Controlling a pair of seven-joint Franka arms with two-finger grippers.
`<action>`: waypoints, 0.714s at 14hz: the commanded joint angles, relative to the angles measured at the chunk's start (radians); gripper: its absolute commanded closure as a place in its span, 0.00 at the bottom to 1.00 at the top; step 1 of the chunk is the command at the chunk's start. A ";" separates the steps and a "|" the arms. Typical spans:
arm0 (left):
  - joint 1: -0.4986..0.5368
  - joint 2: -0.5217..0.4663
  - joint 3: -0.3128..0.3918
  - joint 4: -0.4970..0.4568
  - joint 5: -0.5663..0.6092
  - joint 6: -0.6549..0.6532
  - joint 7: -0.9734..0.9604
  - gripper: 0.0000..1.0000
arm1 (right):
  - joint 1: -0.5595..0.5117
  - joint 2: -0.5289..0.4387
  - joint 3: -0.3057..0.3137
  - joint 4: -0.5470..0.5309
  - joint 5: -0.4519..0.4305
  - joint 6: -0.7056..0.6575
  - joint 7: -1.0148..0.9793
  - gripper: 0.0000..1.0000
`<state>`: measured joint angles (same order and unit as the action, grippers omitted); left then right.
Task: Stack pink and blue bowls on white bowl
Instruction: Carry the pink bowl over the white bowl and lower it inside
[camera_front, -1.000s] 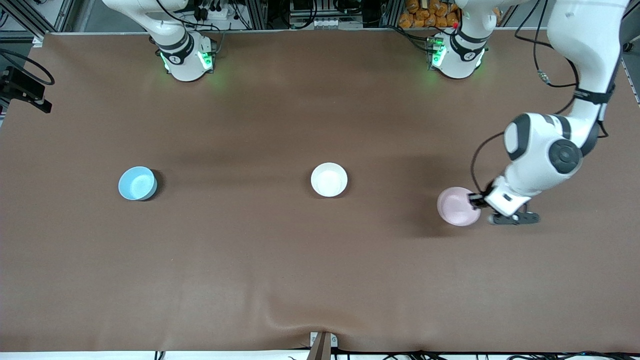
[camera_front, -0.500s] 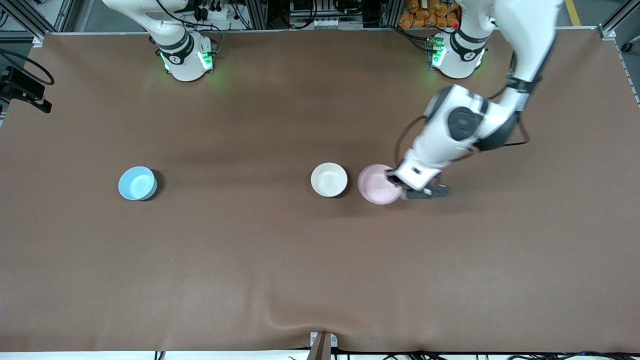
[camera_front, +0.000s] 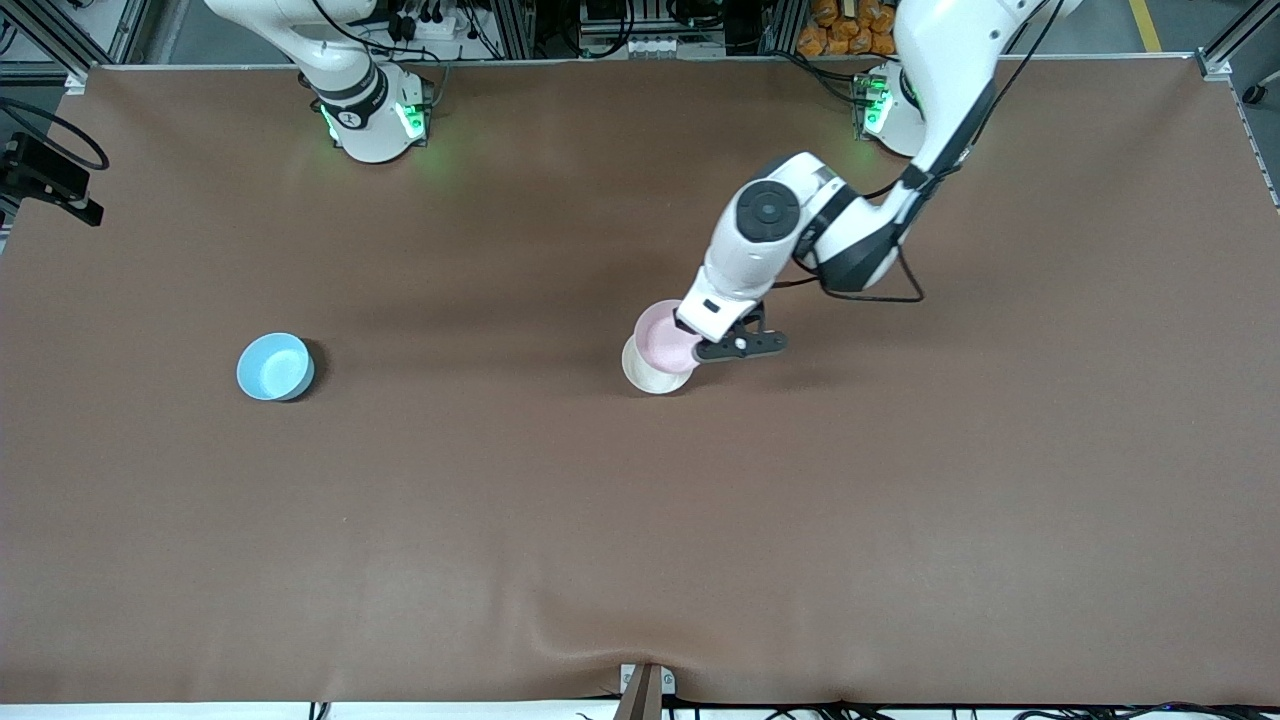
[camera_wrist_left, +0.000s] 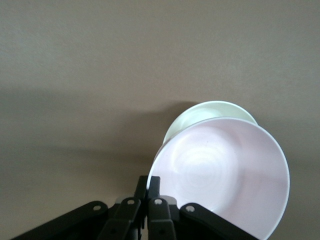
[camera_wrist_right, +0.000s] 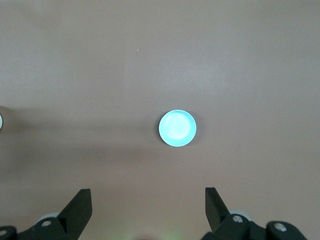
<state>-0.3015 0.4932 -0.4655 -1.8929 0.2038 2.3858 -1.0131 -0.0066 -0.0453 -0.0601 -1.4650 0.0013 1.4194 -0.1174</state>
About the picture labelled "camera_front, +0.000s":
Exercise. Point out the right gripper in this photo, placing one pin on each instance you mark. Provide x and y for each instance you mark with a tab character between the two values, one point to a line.
45	166

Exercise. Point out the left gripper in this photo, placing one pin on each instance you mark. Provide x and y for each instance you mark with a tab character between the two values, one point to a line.
680	325

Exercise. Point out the pink bowl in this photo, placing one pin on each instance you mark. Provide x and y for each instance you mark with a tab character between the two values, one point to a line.
660	340

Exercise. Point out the blue bowl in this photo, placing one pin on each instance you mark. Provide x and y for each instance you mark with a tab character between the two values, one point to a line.
275	367

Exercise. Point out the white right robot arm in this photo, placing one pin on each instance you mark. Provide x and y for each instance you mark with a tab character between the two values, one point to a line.
370	135

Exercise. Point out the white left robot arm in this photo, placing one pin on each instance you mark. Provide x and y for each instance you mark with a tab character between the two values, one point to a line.
950	60

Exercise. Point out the white bowl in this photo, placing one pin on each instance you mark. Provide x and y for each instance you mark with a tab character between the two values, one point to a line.
650	382

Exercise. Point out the brown table mat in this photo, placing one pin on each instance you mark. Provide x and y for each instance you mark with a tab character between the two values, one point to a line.
640	520

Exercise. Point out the white connector block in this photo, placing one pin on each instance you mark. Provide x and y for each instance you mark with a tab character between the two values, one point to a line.
650	47

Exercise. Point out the orange snack bags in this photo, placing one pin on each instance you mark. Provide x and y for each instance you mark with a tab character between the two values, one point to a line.
830	35

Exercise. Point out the white power strip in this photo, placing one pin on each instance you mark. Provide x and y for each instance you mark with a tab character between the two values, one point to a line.
430	25

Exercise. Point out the aluminium frame profile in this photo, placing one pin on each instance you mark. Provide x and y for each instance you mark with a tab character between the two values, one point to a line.
1225	45
50	40

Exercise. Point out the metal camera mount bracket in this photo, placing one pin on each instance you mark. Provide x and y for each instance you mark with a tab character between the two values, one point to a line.
645	695

